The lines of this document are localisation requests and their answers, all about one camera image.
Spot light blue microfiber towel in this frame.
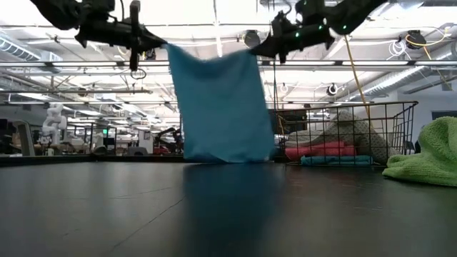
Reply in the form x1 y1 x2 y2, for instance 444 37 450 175
166 43 276 164

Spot grey waffle microfiber towel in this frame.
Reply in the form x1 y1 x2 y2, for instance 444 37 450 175
287 109 401 165

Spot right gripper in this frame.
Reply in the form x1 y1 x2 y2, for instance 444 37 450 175
249 14 335 64

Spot silver ventilation duct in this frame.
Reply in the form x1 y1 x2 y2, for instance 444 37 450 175
0 37 64 72
351 41 457 103

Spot black hanging cable loop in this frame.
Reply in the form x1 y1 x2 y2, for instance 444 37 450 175
130 67 148 81

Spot black wire basket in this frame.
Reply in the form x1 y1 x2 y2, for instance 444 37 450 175
274 101 418 167

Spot teal microfiber towel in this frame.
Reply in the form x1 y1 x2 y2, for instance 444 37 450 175
301 155 373 167

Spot dark wall window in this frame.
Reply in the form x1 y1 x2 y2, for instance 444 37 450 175
431 109 457 120

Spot black monitor screen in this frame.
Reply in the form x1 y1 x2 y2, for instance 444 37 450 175
274 109 308 136

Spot long ceiling light bar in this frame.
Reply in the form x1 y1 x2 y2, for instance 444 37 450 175
0 59 457 69

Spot pink microfiber towel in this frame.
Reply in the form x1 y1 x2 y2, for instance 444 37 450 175
285 141 357 161

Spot white coiled cable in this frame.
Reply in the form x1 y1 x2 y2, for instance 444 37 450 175
387 38 408 61

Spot green microfiber towel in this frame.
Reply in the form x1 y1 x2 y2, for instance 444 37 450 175
381 116 457 187

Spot black aluminium table frame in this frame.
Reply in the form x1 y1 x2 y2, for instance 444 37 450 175
0 153 186 168

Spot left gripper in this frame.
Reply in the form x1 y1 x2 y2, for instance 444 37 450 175
74 1 168 71

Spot grey curved machine part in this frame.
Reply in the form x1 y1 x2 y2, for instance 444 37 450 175
12 119 36 157

